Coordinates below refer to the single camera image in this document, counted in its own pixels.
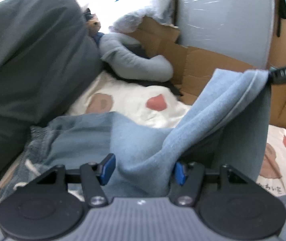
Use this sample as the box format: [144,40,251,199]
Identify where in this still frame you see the blue denim pants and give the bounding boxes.
[0,72,271,202]

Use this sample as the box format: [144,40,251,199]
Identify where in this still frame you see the cream bear print bedsheet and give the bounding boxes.
[0,71,286,201]

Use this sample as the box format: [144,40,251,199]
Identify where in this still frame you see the brown cardboard sheet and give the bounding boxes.
[130,17,286,128]

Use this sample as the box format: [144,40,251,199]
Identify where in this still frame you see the grey neck pillow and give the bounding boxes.
[99,33,173,82]

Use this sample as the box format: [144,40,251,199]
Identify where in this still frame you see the dark grey pillow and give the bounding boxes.
[0,0,102,172]

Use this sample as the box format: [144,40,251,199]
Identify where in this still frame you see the black cloth under pillow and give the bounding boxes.
[115,43,184,97]

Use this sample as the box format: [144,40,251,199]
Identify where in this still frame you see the white plastic-wrapped pillow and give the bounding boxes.
[109,0,175,33]

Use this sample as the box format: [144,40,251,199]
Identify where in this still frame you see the small teddy bear toy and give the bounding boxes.
[83,8,104,45]

